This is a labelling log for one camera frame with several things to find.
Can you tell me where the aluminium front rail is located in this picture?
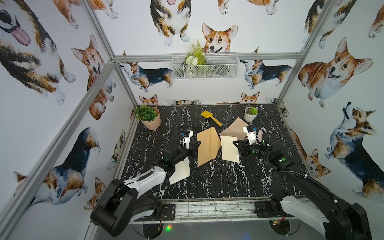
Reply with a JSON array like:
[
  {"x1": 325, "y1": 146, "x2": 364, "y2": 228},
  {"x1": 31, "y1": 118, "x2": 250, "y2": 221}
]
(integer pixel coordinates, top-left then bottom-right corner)
[{"x1": 89, "y1": 199, "x2": 340, "y2": 226}]

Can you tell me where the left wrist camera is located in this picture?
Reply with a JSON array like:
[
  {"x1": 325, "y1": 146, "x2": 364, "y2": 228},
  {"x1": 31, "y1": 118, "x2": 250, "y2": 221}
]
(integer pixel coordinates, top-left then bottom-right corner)
[{"x1": 181, "y1": 130, "x2": 193, "y2": 150}]

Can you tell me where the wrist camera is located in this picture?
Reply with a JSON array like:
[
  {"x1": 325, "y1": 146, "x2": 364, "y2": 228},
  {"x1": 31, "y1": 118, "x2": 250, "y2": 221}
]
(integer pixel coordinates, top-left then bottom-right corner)
[
  {"x1": 243, "y1": 127, "x2": 257, "y2": 146},
  {"x1": 181, "y1": 130, "x2": 193, "y2": 150}
]

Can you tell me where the yellow toy shovel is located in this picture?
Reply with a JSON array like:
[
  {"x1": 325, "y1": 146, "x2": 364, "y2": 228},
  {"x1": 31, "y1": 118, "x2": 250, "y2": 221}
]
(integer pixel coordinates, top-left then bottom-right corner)
[{"x1": 201, "y1": 111, "x2": 223, "y2": 127}]

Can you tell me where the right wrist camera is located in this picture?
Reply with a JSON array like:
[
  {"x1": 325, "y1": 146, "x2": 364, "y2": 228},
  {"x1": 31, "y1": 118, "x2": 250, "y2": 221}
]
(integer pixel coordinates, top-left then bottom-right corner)
[{"x1": 243, "y1": 127, "x2": 257, "y2": 146}]

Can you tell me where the white envelope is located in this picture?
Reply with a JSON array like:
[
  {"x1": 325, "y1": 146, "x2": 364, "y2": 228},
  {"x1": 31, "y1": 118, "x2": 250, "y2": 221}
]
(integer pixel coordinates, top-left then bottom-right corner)
[{"x1": 169, "y1": 157, "x2": 191, "y2": 185}]

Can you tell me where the pink envelope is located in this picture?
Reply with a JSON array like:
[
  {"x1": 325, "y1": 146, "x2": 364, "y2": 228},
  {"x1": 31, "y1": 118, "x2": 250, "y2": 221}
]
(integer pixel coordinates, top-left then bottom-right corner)
[{"x1": 257, "y1": 127, "x2": 271, "y2": 142}]

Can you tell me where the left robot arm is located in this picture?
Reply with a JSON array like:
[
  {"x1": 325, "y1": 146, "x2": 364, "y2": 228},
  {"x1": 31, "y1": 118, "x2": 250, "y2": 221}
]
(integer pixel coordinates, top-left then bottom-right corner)
[{"x1": 90, "y1": 141, "x2": 201, "y2": 237}]

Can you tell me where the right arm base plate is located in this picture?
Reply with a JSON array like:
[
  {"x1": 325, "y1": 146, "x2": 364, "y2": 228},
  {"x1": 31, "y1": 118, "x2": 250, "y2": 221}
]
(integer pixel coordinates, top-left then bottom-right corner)
[{"x1": 254, "y1": 200, "x2": 293, "y2": 219}]

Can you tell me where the brown kraft envelope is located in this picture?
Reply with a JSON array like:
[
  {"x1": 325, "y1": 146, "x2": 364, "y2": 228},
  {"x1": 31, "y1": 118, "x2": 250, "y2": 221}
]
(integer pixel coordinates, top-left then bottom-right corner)
[{"x1": 197, "y1": 127, "x2": 221, "y2": 167}]

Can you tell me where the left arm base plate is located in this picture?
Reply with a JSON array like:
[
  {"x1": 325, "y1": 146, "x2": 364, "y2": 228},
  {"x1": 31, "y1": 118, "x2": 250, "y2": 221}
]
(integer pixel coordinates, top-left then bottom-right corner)
[{"x1": 150, "y1": 204, "x2": 176, "y2": 221}]

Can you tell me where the fern and white flower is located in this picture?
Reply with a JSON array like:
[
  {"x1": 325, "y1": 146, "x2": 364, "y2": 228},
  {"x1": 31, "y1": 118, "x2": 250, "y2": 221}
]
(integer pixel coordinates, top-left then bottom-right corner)
[{"x1": 183, "y1": 40, "x2": 207, "y2": 78}]

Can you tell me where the white wire basket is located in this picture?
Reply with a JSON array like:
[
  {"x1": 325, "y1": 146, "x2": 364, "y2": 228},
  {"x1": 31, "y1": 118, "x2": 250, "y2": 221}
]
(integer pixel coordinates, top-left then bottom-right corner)
[{"x1": 172, "y1": 53, "x2": 240, "y2": 80}]

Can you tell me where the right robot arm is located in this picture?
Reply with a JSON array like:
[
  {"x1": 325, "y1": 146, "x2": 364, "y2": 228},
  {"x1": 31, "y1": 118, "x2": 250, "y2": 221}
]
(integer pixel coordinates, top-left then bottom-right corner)
[{"x1": 233, "y1": 126, "x2": 373, "y2": 240}]

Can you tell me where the small plant in white pot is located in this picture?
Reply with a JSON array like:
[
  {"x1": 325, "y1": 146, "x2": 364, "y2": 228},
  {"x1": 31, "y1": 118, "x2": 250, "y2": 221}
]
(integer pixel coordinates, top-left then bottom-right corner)
[{"x1": 244, "y1": 107, "x2": 259, "y2": 123}]

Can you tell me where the cream letter paper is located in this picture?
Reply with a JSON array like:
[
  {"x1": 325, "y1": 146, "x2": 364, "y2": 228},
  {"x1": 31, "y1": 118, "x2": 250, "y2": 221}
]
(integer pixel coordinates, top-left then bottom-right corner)
[
  {"x1": 220, "y1": 118, "x2": 248, "y2": 140},
  {"x1": 221, "y1": 136, "x2": 240, "y2": 163}
]

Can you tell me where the green plant in terracotta pot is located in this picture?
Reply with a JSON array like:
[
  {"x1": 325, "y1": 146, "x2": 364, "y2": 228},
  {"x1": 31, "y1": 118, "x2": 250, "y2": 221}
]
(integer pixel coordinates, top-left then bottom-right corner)
[{"x1": 134, "y1": 105, "x2": 161, "y2": 131}]

